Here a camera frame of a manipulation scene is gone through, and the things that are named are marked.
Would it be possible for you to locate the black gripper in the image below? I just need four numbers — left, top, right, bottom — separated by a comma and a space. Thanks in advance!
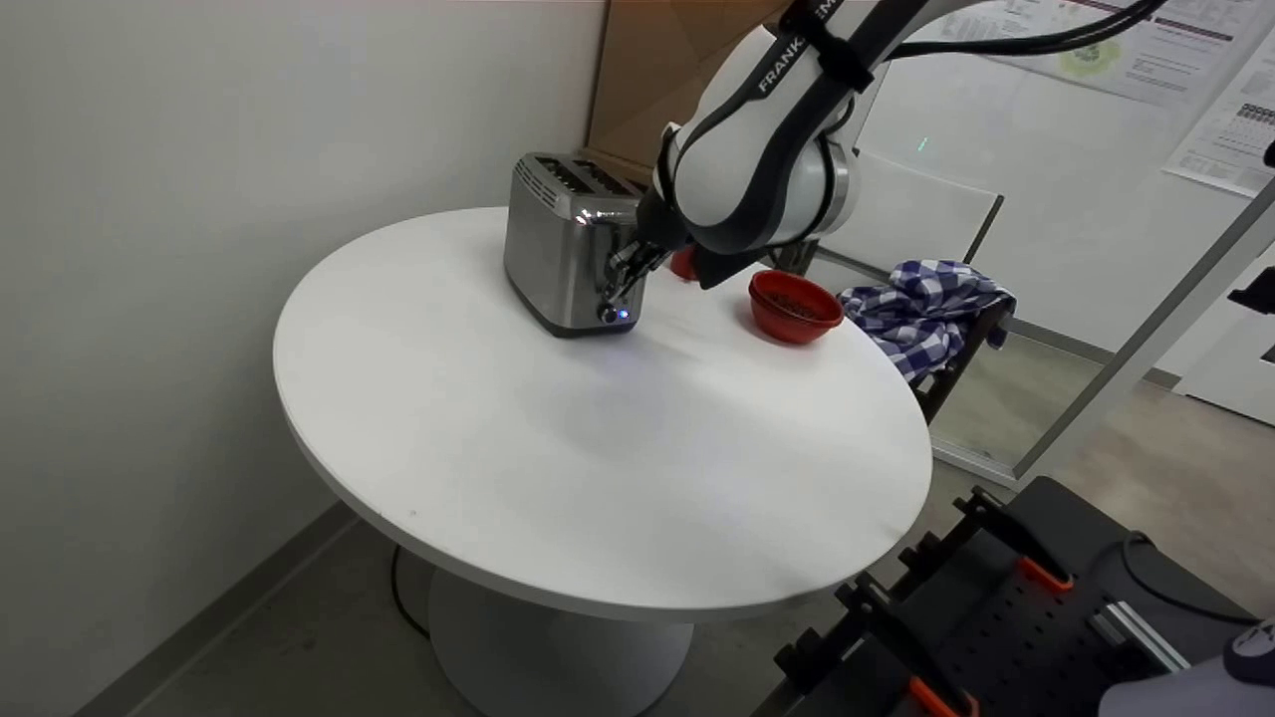
605, 192, 694, 302

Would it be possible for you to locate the silver two-slot toaster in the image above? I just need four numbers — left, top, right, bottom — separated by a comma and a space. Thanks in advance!
499, 150, 657, 344

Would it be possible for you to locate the grey robot base cover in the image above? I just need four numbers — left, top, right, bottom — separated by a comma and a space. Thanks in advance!
1094, 612, 1275, 717

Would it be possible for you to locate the red bowl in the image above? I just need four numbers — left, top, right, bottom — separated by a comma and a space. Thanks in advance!
743, 266, 848, 351

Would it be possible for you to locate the brown cardboard box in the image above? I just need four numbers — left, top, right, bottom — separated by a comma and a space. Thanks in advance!
576, 0, 795, 192

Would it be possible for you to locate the blue white checkered cloth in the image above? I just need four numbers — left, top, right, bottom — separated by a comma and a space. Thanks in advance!
836, 255, 1016, 392

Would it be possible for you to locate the black chair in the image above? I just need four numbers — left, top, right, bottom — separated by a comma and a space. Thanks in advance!
907, 290, 1021, 428

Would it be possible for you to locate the thin black rod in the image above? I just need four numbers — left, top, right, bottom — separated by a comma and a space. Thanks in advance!
959, 192, 1006, 270

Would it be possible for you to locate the black cart with clamps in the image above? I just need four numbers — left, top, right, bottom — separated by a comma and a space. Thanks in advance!
747, 476, 1275, 717

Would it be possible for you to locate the grey metal diagonal pole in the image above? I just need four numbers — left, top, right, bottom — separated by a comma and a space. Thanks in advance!
1006, 174, 1275, 485

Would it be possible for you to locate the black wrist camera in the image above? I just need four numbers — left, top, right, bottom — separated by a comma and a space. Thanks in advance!
686, 245, 758, 296

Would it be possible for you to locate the white round table pedestal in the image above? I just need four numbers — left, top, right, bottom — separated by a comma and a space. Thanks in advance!
419, 565, 698, 717

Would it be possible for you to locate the black floor cable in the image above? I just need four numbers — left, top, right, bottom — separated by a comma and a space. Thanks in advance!
385, 547, 438, 644

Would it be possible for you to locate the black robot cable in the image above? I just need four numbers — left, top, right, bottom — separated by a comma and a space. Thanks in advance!
884, 0, 1171, 64

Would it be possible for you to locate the orange clamp handle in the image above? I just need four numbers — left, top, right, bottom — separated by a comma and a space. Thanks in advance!
903, 674, 984, 717
1010, 551, 1078, 602

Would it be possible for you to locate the white wall poster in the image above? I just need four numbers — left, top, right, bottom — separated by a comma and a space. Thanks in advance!
1164, 60, 1275, 205

